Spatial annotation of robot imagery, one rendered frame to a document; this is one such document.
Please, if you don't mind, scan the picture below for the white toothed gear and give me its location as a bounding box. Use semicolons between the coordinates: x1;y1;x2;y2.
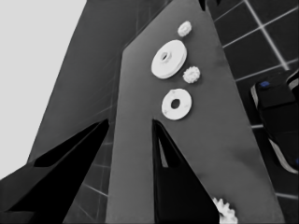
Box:
212;196;239;224
182;65;202;84
177;20;192;37

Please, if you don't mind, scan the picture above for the large thick white disc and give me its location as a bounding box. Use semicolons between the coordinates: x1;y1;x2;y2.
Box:
150;39;188;80

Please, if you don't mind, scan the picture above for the white round carrier with pins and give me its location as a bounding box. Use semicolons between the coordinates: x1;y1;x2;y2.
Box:
161;88;193;121

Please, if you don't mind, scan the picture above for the dark robot body with pale edges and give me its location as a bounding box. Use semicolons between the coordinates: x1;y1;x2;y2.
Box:
249;68;299;175

